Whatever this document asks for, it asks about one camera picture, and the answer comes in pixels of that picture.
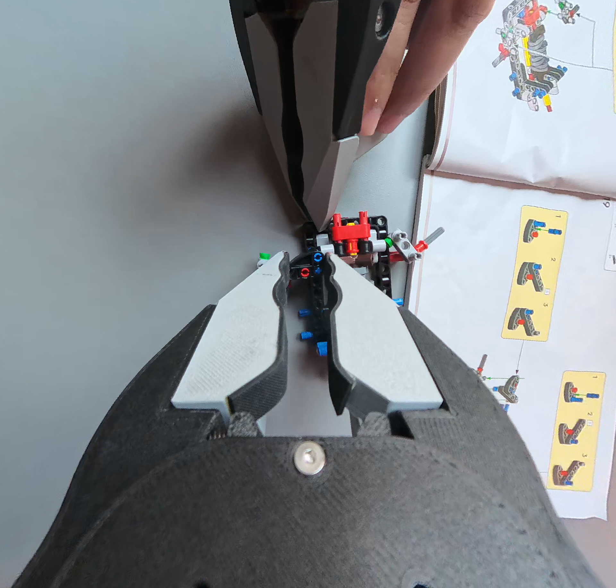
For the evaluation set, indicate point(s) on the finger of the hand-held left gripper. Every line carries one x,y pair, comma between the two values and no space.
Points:
262,68
317,116

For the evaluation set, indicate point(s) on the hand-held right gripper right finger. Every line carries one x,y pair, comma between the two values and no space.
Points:
380,347

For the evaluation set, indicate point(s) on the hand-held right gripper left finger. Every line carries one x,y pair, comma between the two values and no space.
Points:
236,338

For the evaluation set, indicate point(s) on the black frame lego assembly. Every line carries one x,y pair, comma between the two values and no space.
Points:
351,234

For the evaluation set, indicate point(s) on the open lego instruction booklet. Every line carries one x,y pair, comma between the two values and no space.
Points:
481,309

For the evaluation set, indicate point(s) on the person's left hand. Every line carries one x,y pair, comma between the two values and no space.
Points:
433,35

